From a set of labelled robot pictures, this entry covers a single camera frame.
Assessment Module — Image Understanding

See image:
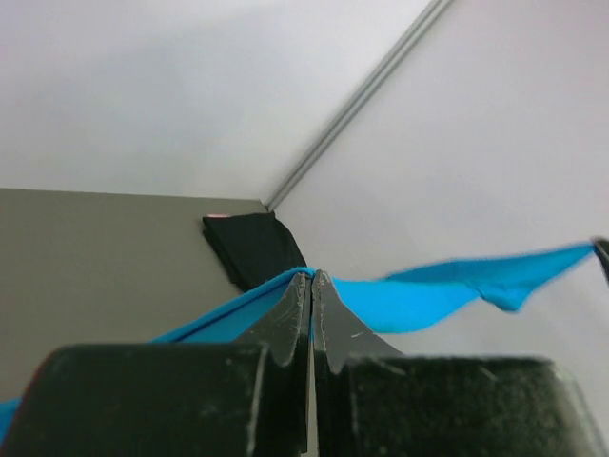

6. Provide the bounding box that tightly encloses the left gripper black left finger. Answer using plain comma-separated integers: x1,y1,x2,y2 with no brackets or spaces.
197,271,311,456

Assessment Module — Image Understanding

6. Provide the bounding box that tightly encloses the right corner aluminium post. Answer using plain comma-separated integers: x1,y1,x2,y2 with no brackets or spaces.
265,0,454,211

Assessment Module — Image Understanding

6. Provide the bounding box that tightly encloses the folded black t shirt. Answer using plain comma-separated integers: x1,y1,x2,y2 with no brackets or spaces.
202,212,306,292

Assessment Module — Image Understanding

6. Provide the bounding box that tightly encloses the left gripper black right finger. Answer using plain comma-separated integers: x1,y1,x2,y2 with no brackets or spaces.
311,270,403,456

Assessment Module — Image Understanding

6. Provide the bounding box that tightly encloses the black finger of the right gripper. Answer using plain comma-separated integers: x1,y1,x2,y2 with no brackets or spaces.
591,236,609,284

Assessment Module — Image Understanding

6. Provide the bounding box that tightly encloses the blue t shirt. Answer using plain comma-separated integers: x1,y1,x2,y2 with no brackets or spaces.
1,242,595,456

